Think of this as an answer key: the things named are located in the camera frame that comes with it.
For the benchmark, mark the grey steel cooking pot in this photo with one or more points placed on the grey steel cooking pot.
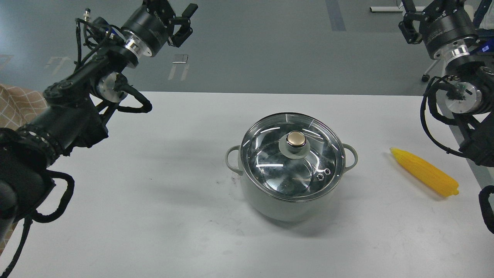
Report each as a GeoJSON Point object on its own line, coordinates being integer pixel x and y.
{"type": "Point", "coordinates": [271, 207]}

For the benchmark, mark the beige checkered cloth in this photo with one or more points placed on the beige checkered cloth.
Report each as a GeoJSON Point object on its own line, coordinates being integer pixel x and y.
{"type": "Point", "coordinates": [18, 106]}

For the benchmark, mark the yellow corn cob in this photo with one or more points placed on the yellow corn cob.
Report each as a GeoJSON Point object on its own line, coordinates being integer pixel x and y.
{"type": "Point", "coordinates": [428, 174]}

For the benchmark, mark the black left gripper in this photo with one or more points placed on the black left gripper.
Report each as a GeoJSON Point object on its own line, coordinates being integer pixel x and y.
{"type": "Point", "coordinates": [155, 23]}

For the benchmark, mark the glass pot lid gold knob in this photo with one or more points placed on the glass pot lid gold knob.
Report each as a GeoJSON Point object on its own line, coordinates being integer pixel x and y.
{"type": "Point", "coordinates": [292, 157]}

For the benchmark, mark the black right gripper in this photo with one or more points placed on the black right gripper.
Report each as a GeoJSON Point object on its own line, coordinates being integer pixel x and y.
{"type": "Point", "coordinates": [447, 22]}

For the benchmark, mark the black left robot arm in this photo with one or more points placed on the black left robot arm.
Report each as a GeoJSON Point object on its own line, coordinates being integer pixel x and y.
{"type": "Point", "coordinates": [78, 110]}

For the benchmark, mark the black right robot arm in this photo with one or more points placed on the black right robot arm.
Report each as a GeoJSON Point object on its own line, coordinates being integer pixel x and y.
{"type": "Point", "coordinates": [463, 96]}

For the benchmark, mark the white desk frame background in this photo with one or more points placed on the white desk frame background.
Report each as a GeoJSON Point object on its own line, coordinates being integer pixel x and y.
{"type": "Point", "coordinates": [397, 7]}

